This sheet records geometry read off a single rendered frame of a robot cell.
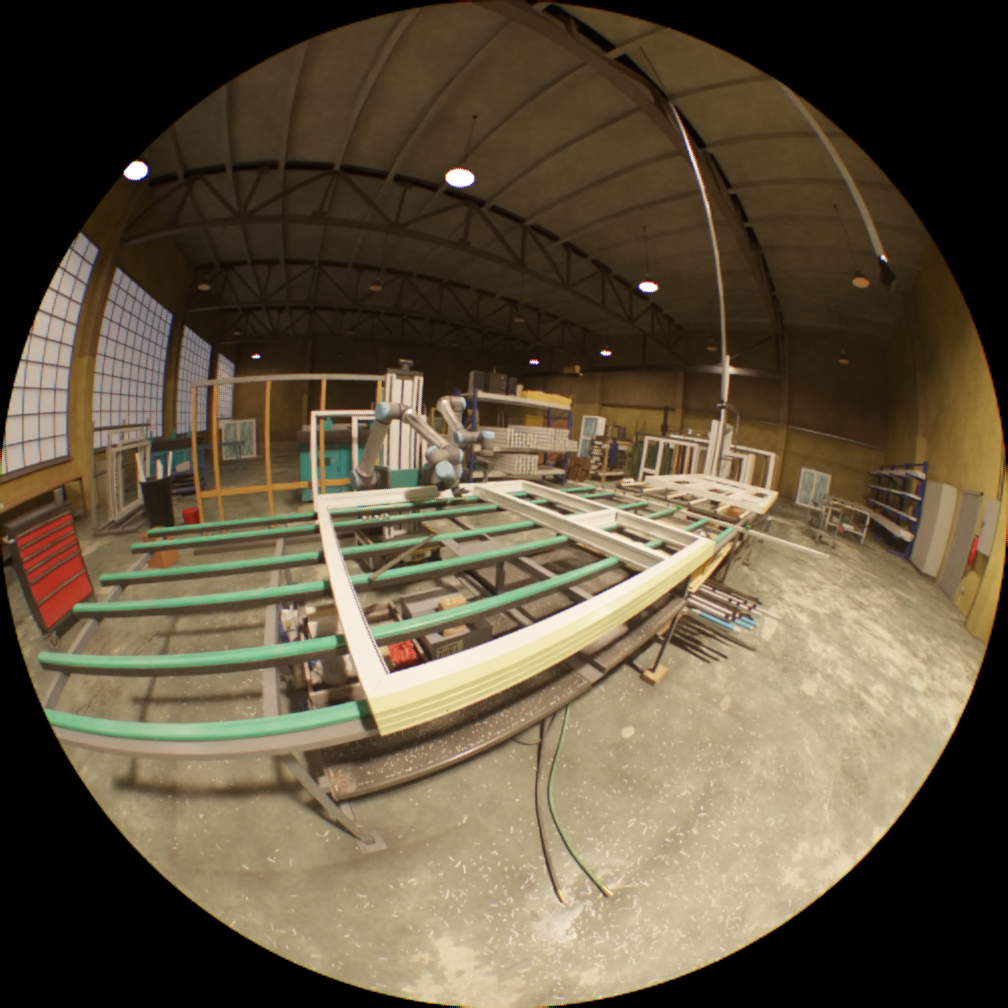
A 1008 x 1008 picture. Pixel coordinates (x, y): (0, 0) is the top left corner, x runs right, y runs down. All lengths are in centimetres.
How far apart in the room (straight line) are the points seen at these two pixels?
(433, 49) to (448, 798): 877
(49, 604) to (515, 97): 944
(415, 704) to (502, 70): 801
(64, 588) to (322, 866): 284
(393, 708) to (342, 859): 100
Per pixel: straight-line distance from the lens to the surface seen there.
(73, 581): 353
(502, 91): 801
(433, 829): 139
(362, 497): 183
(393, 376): 266
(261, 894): 153
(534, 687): 101
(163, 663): 90
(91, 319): 995
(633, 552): 125
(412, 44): 768
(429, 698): 53
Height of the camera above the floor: 134
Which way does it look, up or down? 15 degrees down
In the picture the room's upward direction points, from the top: 4 degrees clockwise
